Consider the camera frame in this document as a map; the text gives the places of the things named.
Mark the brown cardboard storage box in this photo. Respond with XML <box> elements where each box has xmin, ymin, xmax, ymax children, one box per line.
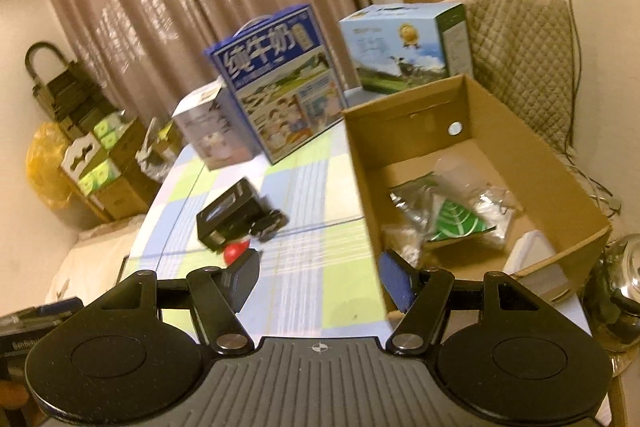
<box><xmin>62</xmin><ymin>122</ymin><xmax>163</xmax><ymax>223</ymax></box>

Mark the dark blue milk carton box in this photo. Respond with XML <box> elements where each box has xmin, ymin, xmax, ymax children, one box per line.
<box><xmin>202</xmin><ymin>4</ymin><xmax>347</xmax><ymax>165</ymax></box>

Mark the cream floral sheet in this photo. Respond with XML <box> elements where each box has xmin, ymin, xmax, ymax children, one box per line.
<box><xmin>45</xmin><ymin>214</ymin><xmax>148</xmax><ymax>308</ymax></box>

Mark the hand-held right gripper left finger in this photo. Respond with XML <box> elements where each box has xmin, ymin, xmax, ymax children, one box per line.
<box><xmin>87</xmin><ymin>251</ymin><xmax>262</xmax><ymax>355</ymax></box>

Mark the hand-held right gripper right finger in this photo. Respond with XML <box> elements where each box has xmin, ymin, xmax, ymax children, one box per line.
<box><xmin>378</xmin><ymin>249</ymin><xmax>551</xmax><ymax>355</ymax></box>

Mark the yellow plastic bag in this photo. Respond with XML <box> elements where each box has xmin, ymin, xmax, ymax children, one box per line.
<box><xmin>26</xmin><ymin>122</ymin><xmax>76</xmax><ymax>210</ymax></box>

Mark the black toy car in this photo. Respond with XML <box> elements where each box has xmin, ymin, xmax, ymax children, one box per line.
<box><xmin>250</xmin><ymin>207</ymin><xmax>289</xmax><ymax>242</ymax></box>

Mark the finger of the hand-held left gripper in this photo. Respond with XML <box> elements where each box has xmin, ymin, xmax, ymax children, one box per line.
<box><xmin>0</xmin><ymin>298</ymin><xmax>85</xmax><ymax>333</ymax></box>

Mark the metal kettle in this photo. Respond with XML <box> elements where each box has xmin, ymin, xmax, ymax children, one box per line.
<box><xmin>582</xmin><ymin>234</ymin><xmax>640</xmax><ymax>353</ymax></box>

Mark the silver green leaf bag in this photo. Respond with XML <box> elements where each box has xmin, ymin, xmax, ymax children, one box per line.
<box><xmin>382</xmin><ymin>174</ymin><xmax>493</xmax><ymax>268</ymax></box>

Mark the row of green tissue packs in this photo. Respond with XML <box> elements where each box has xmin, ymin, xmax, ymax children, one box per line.
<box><xmin>77</xmin><ymin>157</ymin><xmax>121</xmax><ymax>195</ymax></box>
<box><xmin>92</xmin><ymin>114</ymin><xmax>126</xmax><ymax>148</ymax></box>

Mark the white humidifier box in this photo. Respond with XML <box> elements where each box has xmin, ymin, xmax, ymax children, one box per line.
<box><xmin>171</xmin><ymin>77</ymin><xmax>261</xmax><ymax>171</ymax></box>

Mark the white power adapter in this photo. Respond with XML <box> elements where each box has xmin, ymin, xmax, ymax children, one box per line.
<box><xmin>501</xmin><ymin>229</ymin><xmax>560</xmax><ymax>278</ymax></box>

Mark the red ball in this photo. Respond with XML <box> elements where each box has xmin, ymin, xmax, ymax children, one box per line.
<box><xmin>223</xmin><ymin>242</ymin><xmax>250</xmax><ymax>265</ymax></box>

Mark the dark charger cable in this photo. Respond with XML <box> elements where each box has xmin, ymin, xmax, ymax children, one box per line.
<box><xmin>565</xmin><ymin>0</ymin><xmax>623</xmax><ymax>218</ymax></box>

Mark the clear plastic packet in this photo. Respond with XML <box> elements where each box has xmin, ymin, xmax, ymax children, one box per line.
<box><xmin>470</xmin><ymin>187</ymin><xmax>523</xmax><ymax>253</ymax></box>

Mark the quilted beige chair cover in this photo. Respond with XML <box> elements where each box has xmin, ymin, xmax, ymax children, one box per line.
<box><xmin>447</xmin><ymin>0</ymin><xmax>608</xmax><ymax>202</ymax></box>

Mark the clear plastic cup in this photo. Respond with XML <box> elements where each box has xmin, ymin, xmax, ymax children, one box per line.
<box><xmin>432</xmin><ymin>156</ymin><xmax>483</xmax><ymax>188</ymax></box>

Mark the small black box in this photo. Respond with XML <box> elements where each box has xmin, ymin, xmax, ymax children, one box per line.
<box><xmin>196</xmin><ymin>178</ymin><xmax>261</xmax><ymax>250</ymax></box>

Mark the light blue milk carton box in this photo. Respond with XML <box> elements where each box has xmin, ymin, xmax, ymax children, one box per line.
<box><xmin>339</xmin><ymin>2</ymin><xmax>475</xmax><ymax>95</ymax></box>

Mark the plaid tablecloth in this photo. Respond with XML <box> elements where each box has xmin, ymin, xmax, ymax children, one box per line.
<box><xmin>117</xmin><ymin>87</ymin><xmax>596</xmax><ymax>343</ymax></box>

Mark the small brown cardboard box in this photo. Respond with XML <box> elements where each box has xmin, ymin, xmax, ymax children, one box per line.
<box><xmin>150</xmin><ymin>122</ymin><xmax>183</xmax><ymax>158</ymax></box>

